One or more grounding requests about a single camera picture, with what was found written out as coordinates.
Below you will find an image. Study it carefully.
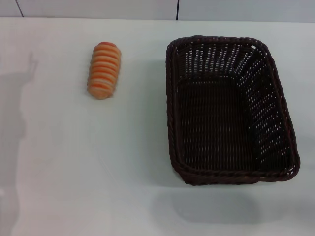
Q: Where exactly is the black woven rectangular basket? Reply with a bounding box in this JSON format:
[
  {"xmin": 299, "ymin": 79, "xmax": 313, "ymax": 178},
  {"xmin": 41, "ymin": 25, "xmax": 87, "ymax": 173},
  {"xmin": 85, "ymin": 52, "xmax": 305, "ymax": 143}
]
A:
[{"xmin": 166, "ymin": 35, "xmax": 301, "ymax": 186}]

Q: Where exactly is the striped orange bread roll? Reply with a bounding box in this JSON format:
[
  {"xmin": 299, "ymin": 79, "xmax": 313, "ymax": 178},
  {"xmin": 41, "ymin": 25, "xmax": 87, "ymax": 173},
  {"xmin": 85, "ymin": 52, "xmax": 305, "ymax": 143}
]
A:
[{"xmin": 86, "ymin": 41, "xmax": 122, "ymax": 100}]

